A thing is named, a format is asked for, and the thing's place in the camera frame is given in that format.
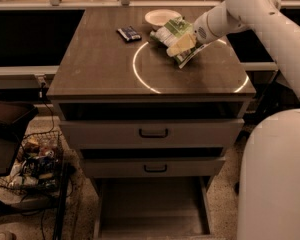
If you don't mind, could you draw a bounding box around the green jalapeno chip bag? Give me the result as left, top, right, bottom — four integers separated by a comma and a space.
150, 17, 206, 69

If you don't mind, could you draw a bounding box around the middle drawer with handle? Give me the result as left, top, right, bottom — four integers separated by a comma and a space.
80, 157, 225, 178

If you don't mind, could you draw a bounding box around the open bottom drawer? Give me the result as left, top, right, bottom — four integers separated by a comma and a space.
93, 177, 212, 240

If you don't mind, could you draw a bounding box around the black cable on floor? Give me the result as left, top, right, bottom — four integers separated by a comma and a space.
18, 83, 74, 240

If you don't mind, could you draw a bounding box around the grey drawer cabinet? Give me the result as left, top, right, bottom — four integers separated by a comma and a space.
46, 6, 257, 240

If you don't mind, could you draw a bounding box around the drawer with handle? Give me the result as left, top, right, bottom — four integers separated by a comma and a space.
80, 157, 225, 178
60, 119, 244, 149

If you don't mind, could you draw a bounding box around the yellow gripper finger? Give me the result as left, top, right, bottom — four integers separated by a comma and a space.
167, 33, 196, 57

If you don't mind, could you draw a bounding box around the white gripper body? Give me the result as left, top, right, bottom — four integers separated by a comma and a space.
193, 15, 217, 44

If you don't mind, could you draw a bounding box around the wire basket of snacks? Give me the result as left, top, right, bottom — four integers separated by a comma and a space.
0, 131, 63, 195

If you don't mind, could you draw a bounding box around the white paper bowl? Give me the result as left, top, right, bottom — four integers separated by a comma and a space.
145, 9, 181, 30

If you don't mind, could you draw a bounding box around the top drawer with handle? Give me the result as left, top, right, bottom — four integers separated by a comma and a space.
60, 119, 244, 149

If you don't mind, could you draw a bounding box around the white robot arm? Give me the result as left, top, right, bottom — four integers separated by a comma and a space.
186, 0, 300, 240

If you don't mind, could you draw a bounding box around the dark brown chair left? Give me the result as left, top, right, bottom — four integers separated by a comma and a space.
0, 93, 38, 176

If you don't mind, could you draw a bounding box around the dark blue snack packet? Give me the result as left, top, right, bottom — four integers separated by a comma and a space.
117, 26, 142, 42

